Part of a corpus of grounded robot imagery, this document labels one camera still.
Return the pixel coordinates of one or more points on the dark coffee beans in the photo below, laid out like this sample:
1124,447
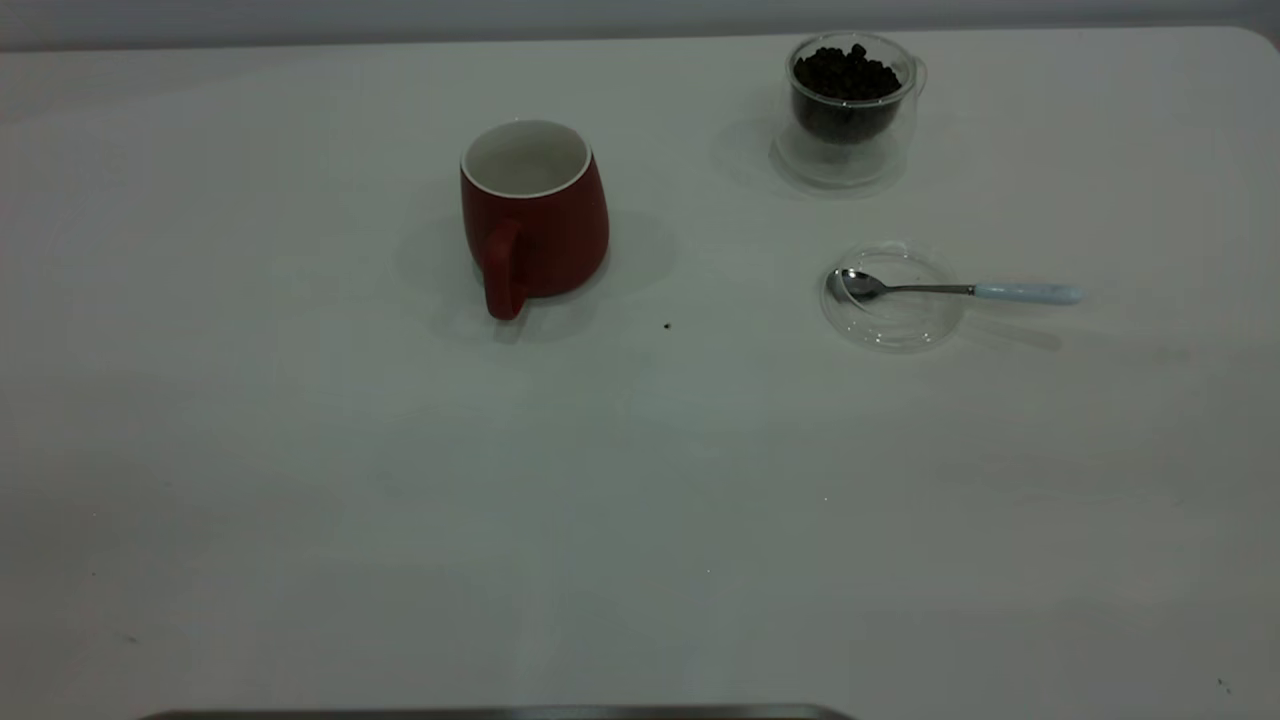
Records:
845,90

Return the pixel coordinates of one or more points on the red ceramic mug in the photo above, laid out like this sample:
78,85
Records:
550,240

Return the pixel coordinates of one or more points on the clear round glass dish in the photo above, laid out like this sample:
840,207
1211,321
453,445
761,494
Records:
890,330

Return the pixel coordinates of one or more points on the clear double-wall glass cup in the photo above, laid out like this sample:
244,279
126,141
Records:
845,160

